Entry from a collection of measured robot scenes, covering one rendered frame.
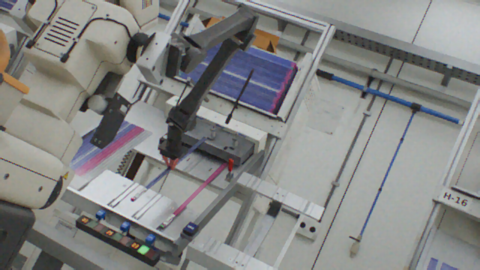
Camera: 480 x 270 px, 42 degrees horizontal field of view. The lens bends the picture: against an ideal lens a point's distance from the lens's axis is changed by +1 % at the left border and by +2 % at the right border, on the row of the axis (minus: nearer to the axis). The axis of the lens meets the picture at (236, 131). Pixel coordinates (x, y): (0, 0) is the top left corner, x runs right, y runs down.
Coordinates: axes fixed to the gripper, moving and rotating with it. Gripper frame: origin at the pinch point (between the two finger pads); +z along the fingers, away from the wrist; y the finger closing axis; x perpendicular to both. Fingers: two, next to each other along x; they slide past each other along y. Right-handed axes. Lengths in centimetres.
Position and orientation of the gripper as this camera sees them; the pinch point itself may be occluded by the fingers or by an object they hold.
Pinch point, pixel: (171, 167)
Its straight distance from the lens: 237.6
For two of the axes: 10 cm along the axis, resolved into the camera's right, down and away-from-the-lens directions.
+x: -4.6, 4.3, -7.7
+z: -1.4, 8.3, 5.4
